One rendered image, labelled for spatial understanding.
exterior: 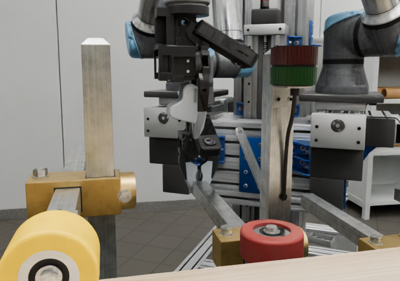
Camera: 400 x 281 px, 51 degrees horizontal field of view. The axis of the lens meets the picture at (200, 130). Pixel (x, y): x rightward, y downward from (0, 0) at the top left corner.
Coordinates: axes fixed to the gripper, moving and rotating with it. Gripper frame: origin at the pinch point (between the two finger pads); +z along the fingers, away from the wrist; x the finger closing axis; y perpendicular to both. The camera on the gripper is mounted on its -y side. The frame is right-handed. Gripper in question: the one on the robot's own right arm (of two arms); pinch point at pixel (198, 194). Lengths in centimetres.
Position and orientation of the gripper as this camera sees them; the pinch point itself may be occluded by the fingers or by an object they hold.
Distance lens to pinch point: 95.5
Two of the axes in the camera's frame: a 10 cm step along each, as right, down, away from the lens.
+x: -9.7, 0.3, -2.2
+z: 0.0, 9.9, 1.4
